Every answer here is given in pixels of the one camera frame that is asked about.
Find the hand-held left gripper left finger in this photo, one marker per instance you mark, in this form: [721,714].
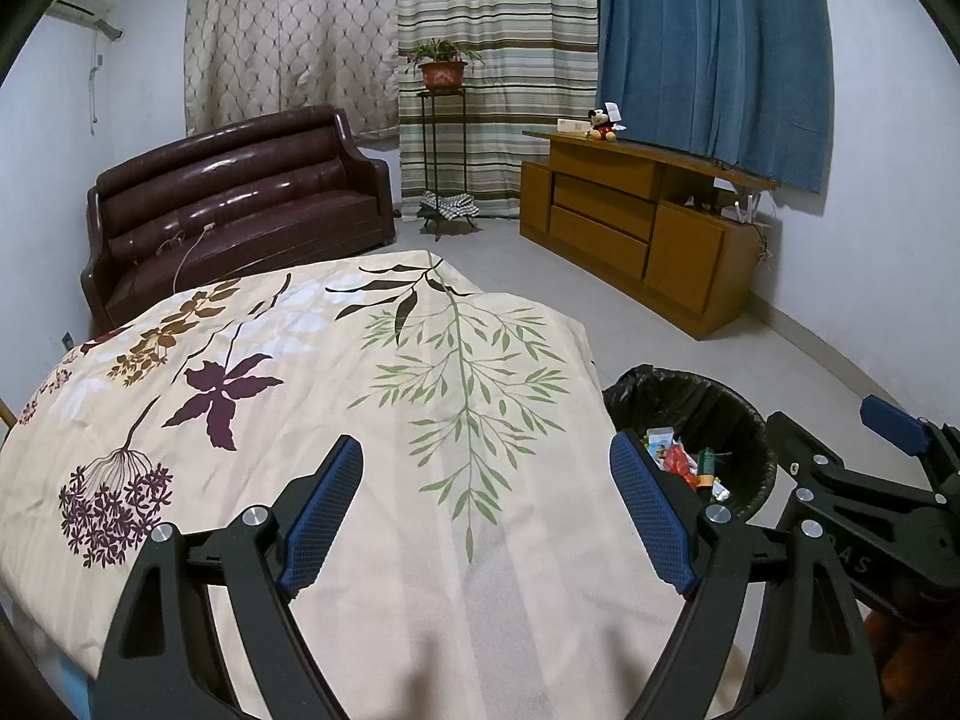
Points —
[319,517]

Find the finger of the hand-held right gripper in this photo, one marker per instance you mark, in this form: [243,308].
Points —
[896,424]
[817,457]

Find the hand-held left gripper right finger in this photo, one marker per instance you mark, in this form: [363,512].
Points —
[649,510]

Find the red plastic bag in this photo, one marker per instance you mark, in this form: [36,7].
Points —
[677,461]

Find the white packet with blue print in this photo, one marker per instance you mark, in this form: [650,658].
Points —
[658,440]

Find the green glass bottle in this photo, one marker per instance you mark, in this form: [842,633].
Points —
[706,469]

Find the trash bin with black bag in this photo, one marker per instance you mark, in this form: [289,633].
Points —
[697,405]

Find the floral blanket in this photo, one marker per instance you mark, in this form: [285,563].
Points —
[315,390]

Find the white router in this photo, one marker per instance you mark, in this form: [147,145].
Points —
[739,206]

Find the wooden cabinet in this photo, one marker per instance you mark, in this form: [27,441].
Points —
[615,225]

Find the light blue bed sheet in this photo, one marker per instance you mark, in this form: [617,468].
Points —
[71,690]

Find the dark brown leather sofa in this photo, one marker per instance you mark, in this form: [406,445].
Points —
[240,202]

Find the checked cloth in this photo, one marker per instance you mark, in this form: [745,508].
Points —
[448,206]

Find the mouse plush toy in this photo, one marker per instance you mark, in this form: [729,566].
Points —
[602,127]

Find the white box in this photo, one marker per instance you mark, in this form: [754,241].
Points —
[574,127]

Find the black metal plant stand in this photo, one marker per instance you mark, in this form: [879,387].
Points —
[426,142]

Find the white paper card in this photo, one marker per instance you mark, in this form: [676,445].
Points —
[613,111]

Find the blue curtain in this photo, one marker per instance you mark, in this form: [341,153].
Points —
[712,52]

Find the potted plant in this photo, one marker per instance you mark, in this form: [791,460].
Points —
[442,73]

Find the beige patterned curtain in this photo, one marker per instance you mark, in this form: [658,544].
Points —
[292,30]

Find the striped curtain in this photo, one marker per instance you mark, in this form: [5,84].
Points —
[502,15]

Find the white air conditioner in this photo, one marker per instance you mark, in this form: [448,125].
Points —
[82,7]

